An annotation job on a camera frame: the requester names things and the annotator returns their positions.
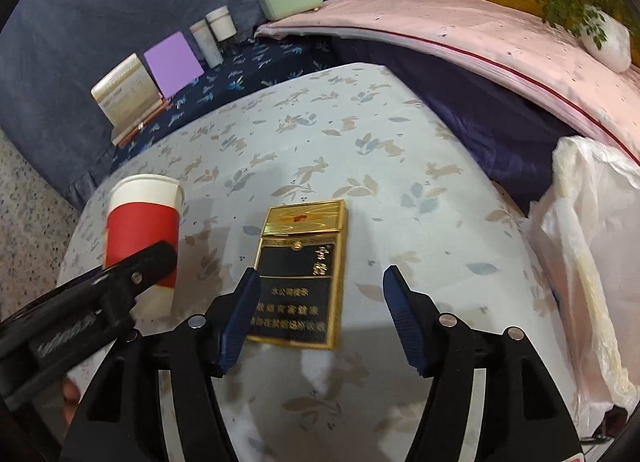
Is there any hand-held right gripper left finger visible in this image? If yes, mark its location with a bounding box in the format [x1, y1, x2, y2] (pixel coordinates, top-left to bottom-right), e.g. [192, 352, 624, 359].
[60, 267, 261, 462]

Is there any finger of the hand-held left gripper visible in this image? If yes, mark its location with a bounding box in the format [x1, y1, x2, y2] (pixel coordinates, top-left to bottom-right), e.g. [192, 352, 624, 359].
[100, 241, 179, 338]

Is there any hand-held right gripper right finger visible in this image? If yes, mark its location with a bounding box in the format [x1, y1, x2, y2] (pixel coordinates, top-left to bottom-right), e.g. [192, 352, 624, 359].
[382, 265, 583, 462]

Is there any red and white paper cup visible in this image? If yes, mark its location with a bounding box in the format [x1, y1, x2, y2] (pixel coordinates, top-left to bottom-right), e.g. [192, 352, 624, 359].
[103, 173, 182, 317]

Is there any black and gold cigarette box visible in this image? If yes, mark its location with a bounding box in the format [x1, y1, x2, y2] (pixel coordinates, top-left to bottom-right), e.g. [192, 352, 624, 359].
[246, 199, 349, 351]

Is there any white plastic bag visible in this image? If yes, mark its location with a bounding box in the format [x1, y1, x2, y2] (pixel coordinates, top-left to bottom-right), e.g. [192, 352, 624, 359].
[524, 135, 640, 439]

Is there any person's left hand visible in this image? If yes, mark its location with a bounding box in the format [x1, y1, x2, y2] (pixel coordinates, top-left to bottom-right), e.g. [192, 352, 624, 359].
[61, 376, 82, 426]

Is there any red pen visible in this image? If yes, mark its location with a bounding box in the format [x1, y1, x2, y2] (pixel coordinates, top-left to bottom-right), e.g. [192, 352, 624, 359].
[113, 101, 174, 148]

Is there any cream and gold box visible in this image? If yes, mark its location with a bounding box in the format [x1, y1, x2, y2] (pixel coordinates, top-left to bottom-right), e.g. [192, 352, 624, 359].
[90, 53, 162, 136]

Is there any pale floral tablecloth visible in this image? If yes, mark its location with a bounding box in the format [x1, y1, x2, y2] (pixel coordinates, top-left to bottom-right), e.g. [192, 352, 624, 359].
[55, 62, 592, 462]

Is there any purple card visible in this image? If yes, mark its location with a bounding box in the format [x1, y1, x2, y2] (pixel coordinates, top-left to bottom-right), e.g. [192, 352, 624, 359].
[143, 31, 205, 99]

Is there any navy floral cloth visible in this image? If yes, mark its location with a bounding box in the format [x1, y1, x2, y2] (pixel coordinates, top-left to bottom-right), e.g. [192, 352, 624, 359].
[110, 34, 332, 169]

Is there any dark purple cloth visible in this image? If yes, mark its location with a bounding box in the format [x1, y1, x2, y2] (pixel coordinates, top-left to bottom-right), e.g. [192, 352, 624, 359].
[327, 37, 577, 216]

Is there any white tube bottle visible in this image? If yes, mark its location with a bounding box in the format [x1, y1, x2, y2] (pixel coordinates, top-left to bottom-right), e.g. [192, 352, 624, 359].
[189, 19, 225, 69]

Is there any white jar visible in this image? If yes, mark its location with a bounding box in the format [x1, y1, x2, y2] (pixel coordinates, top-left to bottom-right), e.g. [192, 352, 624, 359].
[205, 6, 238, 42]

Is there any pink cloth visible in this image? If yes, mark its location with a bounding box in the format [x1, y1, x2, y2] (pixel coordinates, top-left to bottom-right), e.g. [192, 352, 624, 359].
[255, 0, 640, 164]

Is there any pale green box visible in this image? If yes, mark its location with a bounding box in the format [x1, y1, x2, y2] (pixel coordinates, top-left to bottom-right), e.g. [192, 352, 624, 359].
[258, 0, 324, 22]

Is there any white plant pot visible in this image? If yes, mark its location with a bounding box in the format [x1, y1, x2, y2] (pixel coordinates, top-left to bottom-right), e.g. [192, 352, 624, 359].
[580, 7, 634, 74]

